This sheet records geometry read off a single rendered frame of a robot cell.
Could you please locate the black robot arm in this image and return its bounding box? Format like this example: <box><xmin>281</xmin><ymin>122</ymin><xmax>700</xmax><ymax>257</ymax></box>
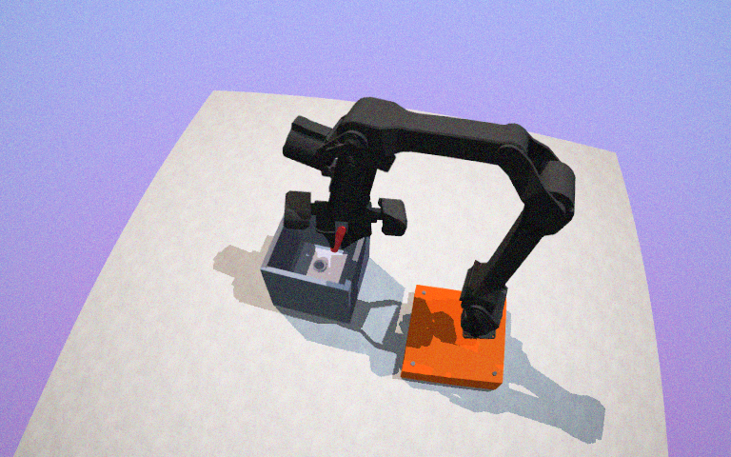
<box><xmin>283</xmin><ymin>97</ymin><xmax>576</xmax><ymax>339</ymax></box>

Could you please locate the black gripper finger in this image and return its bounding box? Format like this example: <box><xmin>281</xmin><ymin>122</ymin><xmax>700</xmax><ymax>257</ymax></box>
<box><xmin>316</xmin><ymin>219</ymin><xmax>335</xmax><ymax>248</ymax></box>
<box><xmin>341</xmin><ymin>222</ymin><xmax>372</xmax><ymax>249</ymax></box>

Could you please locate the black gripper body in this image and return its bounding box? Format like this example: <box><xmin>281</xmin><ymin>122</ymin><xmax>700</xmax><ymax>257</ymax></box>
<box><xmin>284</xmin><ymin>178</ymin><xmax>407</xmax><ymax>236</ymax></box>

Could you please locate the red peg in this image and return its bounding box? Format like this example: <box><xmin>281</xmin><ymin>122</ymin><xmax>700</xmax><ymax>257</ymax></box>
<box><xmin>330</xmin><ymin>226</ymin><xmax>346</xmax><ymax>252</ymax></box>

